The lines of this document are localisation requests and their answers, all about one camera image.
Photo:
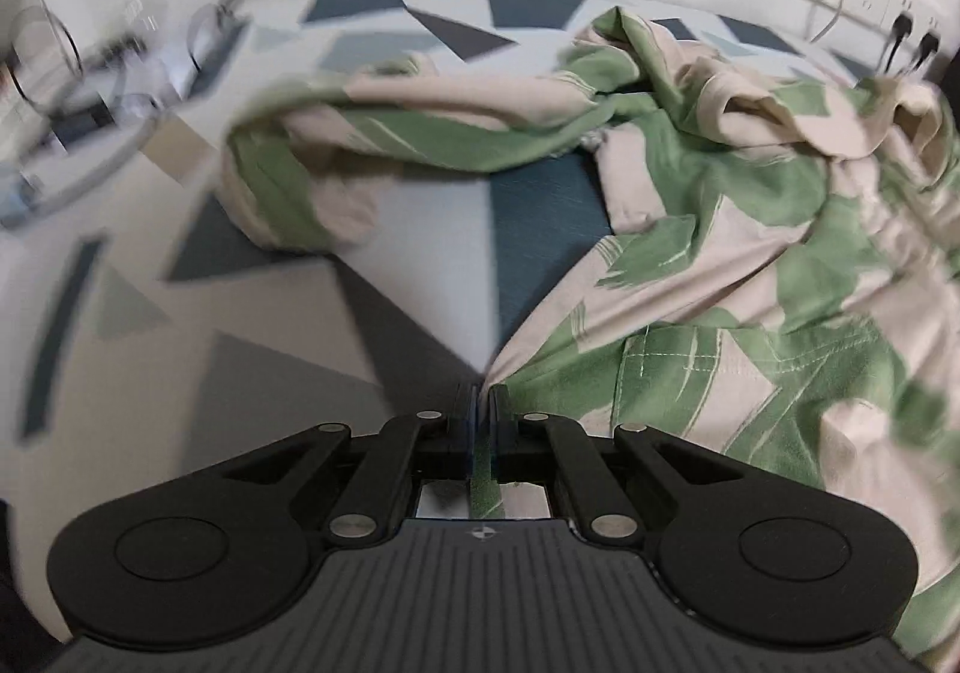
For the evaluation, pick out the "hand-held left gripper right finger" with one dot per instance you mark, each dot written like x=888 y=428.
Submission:
x=499 y=418

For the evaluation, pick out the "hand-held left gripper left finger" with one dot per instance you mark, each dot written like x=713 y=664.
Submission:
x=465 y=418

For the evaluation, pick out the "geometric patterned table mat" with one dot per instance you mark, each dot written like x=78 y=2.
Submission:
x=225 y=358

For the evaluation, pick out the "black power plug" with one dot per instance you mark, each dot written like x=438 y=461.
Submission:
x=900 y=30
x=928 y=45

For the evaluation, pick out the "green and white patterned shirt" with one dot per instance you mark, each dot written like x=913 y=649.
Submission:
x=712 y=230

